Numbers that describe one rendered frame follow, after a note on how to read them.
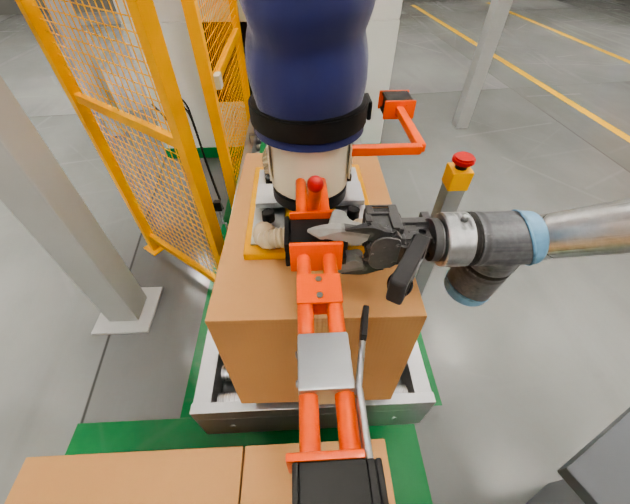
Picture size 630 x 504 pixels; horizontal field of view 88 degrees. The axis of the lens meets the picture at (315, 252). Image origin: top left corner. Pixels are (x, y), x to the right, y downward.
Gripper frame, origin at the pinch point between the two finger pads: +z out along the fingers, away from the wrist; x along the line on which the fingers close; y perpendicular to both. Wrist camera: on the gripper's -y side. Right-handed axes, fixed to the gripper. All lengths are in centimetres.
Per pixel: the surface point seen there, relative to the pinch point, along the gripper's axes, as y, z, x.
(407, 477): -15, -37, -120
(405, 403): -5, -26, -59
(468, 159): 52, -50, -16
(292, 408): -5, 6, -59
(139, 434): 5, 76, -121
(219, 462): -16, 26, -66
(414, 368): 6, -31, -61
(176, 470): -18, 38, -66
